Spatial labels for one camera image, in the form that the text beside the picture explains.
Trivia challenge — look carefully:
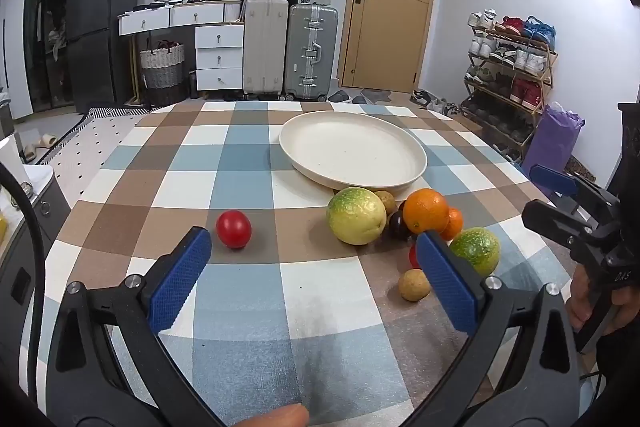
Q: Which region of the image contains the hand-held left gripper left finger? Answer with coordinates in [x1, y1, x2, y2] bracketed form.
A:
[45, 227, 231, 427]

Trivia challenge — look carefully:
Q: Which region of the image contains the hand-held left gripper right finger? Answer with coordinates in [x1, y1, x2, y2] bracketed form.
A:
[400, 230, 583, 427]

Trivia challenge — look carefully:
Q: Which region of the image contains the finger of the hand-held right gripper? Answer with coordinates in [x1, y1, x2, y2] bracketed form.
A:
[522, 199, 597, 252]
[530, 164, 620, 221]

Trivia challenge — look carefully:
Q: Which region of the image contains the green passion fruit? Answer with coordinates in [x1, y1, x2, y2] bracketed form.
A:
[449, 228, 501, 276]

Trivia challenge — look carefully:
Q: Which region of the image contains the small orange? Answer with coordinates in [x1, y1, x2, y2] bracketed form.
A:
[440, 206, 465, 242]

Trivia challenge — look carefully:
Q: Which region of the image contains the large orange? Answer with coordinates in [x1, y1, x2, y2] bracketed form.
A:
[403, 188, 450, 235]

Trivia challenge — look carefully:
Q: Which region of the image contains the brown longan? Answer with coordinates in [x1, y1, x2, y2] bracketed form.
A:
[374, 190, 399, 215]
[398, 268, 432, 303]

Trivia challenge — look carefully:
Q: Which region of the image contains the cream round plate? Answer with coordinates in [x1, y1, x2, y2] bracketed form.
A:
[278, 111, 428, 191]

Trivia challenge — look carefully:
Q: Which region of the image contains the person's right forearm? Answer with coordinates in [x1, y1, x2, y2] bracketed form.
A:
[592, 332, 640, 427]

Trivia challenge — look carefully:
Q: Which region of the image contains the person's right hand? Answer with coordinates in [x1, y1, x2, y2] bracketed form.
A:
[565, 263, 640, 338]

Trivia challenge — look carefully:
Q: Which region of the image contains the person's left hand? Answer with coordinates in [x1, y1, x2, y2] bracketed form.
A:
[235, 403, 310, 427]

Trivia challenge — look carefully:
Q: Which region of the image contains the brown patterned doormat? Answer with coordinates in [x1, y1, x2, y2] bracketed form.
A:
[565, 155, 598, 182]

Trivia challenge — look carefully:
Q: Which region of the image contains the purple bag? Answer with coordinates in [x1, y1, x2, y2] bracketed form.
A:
[520, 103, 586, 182]

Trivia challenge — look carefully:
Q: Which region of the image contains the dark purple plum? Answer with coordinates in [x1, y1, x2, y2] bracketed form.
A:
[387, 210, 413, 241]

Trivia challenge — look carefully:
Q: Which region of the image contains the wooden shoe rack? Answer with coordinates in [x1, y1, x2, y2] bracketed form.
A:
[460, 9, 558, 162]

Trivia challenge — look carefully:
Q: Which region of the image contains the checkered tablecloth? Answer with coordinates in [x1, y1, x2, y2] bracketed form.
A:
[30, 101, 573, 427]

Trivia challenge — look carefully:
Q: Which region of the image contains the grey cabinet with white top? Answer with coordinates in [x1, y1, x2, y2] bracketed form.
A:
[0, 134, 71, 358]

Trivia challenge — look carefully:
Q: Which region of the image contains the grey white woven basket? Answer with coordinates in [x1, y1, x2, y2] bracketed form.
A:
[139, 43, 187, 108]

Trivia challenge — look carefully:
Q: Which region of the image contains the white three-drawer chest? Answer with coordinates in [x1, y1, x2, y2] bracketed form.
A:
[195, 24, 245, 90]

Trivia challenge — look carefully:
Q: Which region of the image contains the wooden door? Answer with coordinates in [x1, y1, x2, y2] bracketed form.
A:
[337, 0, 441, 94]

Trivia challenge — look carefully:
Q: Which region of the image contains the beige suitcase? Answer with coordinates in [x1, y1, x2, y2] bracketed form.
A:
[242, 0, 290, 100]

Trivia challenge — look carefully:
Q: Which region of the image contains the dark glass-door wardrobe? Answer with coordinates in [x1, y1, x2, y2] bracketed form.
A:
[22, 0, 86, 112]

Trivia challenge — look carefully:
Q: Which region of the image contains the white vanity desk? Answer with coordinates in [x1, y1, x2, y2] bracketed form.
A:
[117, 0, 246, 105]

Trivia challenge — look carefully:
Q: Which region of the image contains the silver suitcase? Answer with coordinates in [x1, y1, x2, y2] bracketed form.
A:
[284, 4, 339, 102]

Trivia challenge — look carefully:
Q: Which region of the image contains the black refrigerator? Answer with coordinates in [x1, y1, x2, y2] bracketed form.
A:
[65, 0, 146, 112]

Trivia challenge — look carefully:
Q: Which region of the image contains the black cable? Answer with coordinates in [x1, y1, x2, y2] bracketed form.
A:
[0, 162, 48, 408]

